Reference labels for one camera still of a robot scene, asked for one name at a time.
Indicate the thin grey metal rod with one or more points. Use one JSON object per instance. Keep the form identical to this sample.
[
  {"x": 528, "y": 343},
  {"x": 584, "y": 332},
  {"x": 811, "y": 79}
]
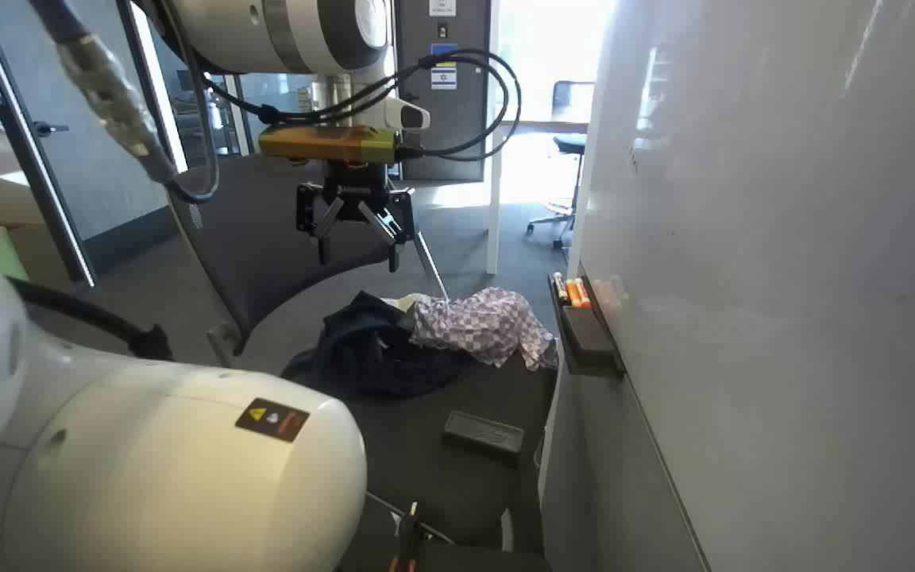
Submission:
[{"x": 432, "y": 264}]

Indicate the grey slanted metal pole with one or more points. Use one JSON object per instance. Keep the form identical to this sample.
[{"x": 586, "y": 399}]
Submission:
[{"x": 24, "y": 137}]

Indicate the large whiteboard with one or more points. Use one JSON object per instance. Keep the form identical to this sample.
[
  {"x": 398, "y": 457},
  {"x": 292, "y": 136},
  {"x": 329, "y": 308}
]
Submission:
[{"x": 796, "y": 264}]

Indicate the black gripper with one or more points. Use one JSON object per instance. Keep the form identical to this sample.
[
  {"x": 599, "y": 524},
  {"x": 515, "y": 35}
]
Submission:
[{"x": 357, "y": 194}]

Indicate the dark navy clothing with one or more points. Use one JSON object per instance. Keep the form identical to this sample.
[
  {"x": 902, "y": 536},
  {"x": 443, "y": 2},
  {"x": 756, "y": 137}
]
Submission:
[{"x": 373, "y": 350}]

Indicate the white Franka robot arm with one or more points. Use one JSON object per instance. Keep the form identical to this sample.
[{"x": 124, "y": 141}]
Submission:
[{"x": 159, "y": 478}]

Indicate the black mesh office chair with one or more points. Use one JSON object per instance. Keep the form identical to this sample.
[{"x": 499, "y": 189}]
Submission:
[{"x": 571, "y": 147}]

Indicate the blue patterned white towel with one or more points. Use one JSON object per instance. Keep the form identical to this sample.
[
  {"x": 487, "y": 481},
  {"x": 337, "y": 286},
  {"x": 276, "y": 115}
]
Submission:
[{"x": 479, "y": 323}]

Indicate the dark door panel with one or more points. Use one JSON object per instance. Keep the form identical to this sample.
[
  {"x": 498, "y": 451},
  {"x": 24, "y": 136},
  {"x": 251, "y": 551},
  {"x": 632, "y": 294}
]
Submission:
[{"x": 443, "y": 97}]

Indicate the black eraser block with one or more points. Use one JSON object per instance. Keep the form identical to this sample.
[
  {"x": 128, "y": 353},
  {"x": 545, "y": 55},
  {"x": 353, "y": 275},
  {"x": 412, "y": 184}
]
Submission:
[{"x": 483, "y": 433}]

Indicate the orange marker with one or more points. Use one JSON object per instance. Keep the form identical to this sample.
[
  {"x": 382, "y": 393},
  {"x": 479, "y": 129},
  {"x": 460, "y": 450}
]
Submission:
[{"x": 577, "y": 294}]

